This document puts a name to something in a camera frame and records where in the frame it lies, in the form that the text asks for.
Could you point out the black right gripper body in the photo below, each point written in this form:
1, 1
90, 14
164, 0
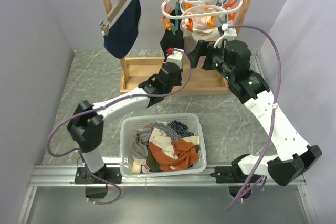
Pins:
217, 55

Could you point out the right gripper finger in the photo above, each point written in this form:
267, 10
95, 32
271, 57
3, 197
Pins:
205, 66
200, 50

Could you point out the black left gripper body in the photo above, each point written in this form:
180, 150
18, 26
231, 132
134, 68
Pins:
178, 81

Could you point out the pink beige underwear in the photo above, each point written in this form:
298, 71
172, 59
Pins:
206, 28

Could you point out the black underwear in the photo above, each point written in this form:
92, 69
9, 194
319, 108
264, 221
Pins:
169, 40

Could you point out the white clip hanger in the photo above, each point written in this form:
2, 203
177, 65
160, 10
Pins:
183, 9

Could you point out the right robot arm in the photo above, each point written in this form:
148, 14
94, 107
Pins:
294, 154

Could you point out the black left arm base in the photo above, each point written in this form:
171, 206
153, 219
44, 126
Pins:
97, 178

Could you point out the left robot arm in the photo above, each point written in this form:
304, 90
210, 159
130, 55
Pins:
87, 129

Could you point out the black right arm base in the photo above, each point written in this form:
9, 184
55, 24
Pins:
232, 175

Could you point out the navy blue underwear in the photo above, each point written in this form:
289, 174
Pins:
124, 32

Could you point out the wooden clip hanger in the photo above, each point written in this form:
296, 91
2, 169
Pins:
113, 13

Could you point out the wooden clothes rack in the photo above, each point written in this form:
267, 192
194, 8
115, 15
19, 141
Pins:
195, 81

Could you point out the navy striped garment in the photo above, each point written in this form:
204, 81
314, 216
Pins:
180, 128

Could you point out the cream white garment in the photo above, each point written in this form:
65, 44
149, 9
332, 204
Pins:
163, 142

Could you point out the white plastic laundry basket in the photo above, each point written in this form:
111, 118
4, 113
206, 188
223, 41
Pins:
145, 125

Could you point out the grey garment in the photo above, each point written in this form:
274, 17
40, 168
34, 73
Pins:
139, 150

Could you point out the orange brown garment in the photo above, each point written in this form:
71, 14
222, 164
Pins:
165, 155

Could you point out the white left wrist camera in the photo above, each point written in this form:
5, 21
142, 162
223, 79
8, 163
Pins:
175, 57

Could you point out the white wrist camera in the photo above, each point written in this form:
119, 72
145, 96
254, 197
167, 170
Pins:
229, 34
175, 57

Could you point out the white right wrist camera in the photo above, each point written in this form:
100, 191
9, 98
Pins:
229, 34

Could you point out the aluminium mounting rail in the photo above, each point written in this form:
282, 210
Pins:
64, 176

